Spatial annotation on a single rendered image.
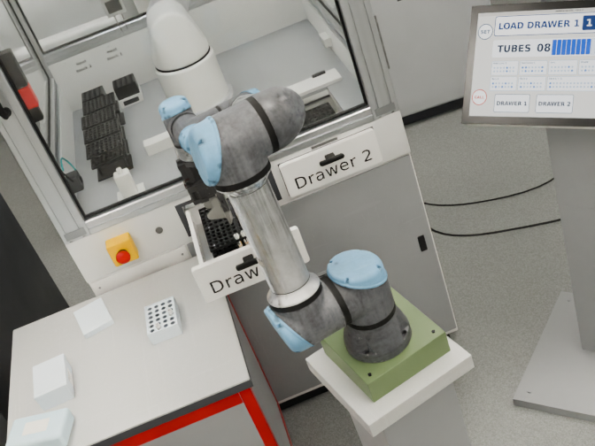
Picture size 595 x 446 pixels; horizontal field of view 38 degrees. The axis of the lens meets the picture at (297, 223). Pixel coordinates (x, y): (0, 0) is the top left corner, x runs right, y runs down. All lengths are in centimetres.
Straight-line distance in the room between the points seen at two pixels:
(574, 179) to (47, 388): 149
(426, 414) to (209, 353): 56
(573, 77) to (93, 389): 142
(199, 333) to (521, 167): 197
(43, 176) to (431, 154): 213
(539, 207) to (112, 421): 204
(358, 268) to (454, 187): 204
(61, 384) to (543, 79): 142
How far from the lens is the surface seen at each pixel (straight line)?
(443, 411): 208
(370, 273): 179
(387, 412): 191
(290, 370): 293
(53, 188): 244
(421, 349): 193
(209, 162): 159
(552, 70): 228
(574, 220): 258
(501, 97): 232
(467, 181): 383
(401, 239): 274
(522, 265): 334
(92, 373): 235
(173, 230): 253
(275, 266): 172
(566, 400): 282
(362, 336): 190
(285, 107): 163
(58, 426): 220
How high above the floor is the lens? 216
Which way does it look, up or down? 34 degrees down
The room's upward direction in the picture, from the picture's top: 21 degrees counter-clockwise
